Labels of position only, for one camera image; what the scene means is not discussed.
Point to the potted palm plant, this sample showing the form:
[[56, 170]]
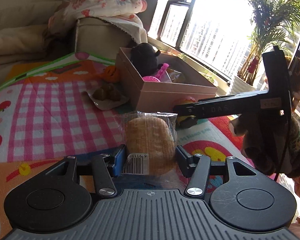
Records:
[[275, 23]]

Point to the black plush toy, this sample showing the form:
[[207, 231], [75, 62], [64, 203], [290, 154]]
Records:
[[145, 59]]

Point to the pink cardboard box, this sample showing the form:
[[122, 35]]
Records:
[[161, 96]]

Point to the packaged brown snack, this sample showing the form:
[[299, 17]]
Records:
[[107, 97]]

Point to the pink plastic basket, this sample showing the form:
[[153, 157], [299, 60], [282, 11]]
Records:
[[160, 73]]

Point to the colourful play mat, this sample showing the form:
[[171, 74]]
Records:
[[50, 131]]

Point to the floral folded blanket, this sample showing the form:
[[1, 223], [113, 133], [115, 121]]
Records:
[[120, 13]]

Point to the packaged round waffle cake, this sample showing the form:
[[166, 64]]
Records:
[[152, 134]]

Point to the striped pink yellow ball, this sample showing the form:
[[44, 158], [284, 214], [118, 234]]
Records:
[[185, 122]]

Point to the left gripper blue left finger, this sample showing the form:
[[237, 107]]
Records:
[[105, 167]]

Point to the packaged orange bread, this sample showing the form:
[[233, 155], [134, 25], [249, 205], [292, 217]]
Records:
[[176, 76]]

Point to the person right hand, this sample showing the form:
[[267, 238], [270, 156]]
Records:
[[273, 148]]

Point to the beige folded quilt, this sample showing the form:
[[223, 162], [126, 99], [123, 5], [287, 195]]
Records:
[[22, 43]]

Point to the beige ottoman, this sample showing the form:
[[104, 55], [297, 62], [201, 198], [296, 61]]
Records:
[[100, 38]]

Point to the orange tiger plush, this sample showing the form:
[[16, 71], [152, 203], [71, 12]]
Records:
[[111, 74]]

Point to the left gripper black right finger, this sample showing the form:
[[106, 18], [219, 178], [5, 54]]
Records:
[[195, 167]]

